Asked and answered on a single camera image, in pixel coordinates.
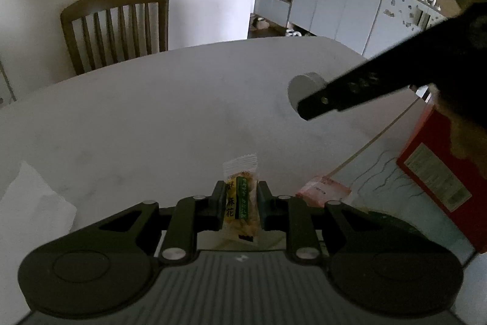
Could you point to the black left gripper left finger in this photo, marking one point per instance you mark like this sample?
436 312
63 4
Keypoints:
191 216

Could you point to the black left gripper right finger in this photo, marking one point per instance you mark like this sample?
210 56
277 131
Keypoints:
289 215

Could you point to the yellow snack packet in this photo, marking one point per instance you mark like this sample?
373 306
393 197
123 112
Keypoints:
241 217

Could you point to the pink small packet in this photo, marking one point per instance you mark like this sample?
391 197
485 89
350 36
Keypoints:
322 189

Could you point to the grey round disc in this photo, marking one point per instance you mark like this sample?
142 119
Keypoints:
304 85

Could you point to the dark round placemat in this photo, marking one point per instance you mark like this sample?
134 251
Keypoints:
393 223

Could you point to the red white cardboard box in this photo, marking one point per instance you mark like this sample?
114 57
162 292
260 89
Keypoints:
446 157

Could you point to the white tissue paper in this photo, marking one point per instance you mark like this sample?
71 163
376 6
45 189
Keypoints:
32 214

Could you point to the dark wooden chair far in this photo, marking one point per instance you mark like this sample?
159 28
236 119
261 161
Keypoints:
99 33

